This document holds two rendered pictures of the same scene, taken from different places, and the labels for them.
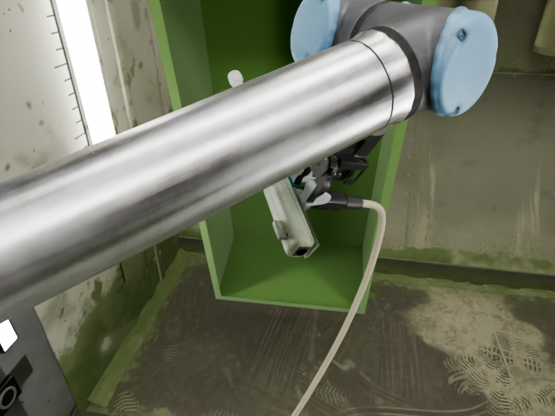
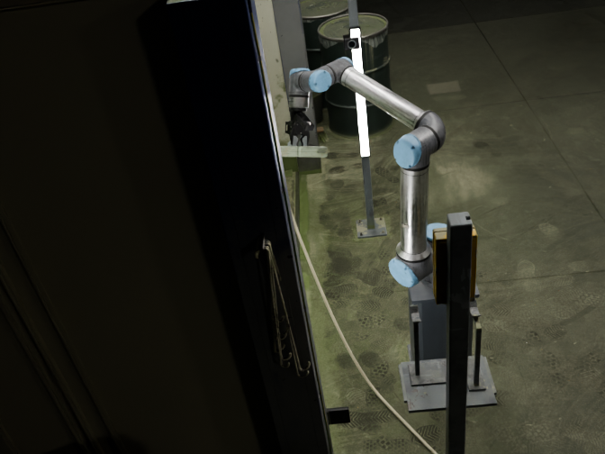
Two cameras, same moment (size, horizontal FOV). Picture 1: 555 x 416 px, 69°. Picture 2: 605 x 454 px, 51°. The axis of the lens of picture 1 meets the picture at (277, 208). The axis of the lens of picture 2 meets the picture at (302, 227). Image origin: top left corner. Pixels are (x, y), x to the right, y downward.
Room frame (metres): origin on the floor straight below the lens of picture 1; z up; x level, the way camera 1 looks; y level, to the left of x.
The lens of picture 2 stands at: (0.88, 2.46, 2.70)
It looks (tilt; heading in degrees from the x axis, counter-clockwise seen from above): 36 degrees down; 266
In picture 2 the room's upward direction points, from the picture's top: 9 degrees counter-clockwise
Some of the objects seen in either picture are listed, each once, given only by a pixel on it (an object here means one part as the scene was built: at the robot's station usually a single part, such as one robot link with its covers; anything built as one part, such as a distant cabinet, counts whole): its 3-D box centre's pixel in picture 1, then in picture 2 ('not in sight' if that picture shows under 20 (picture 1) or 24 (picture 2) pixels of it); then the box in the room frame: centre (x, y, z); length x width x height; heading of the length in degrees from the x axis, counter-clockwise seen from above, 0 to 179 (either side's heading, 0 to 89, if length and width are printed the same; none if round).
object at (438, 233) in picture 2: not in sight; (454, 266); (0.35, 1.09, 1.42); 0.12 x 0.06 x 0.26; 170
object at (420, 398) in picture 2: not in sight; (446, 383); (0.34, 1.00, 0.78); 0.31 x 0.23 x 0.01; 170
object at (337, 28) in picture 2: not in sight; (352, 27); (-0.16, -2.51, 0.86); 0.54 x 0.54 x 0.01
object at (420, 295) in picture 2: not in sight; (439, 322); (0.11, 0.29, 0.32); 0.31 x 0.31 x 0.64; 80
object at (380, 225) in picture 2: not in sight; (371, 227); (0.15, -0.99, 0.01); 0.20 x 0.20 x 0.01; 80
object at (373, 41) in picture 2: not in sight; (356, 77); (-0.16, -2.50, 0.44); 0.59 x 0.58 x 0.89; 95
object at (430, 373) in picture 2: not in sight; (446, 347); (0.34, 0.98, 0.95); 0.26 x 0.15 x 0.32; 170
